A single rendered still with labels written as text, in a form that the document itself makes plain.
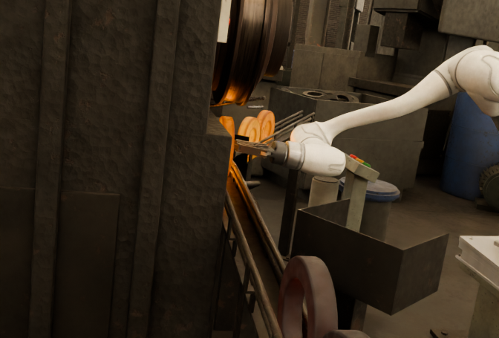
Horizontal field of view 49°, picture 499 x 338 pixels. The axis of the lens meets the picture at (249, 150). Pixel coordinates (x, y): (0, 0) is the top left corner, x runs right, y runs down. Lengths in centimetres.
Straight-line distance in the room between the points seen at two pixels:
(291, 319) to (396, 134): 338
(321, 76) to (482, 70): 431
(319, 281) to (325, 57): 520
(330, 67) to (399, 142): 181
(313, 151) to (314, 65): 427
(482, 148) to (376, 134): 112
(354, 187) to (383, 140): 166
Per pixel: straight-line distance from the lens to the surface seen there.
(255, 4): 141
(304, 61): 619
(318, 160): 179
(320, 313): 75
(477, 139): 488
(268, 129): 232
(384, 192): 279
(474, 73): 172
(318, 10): 1060
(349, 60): 561
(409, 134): 429
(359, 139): 399
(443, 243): 127
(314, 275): 77
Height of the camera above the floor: 107
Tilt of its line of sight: 11 degrees down
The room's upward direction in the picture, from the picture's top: 7 degrees clockwise
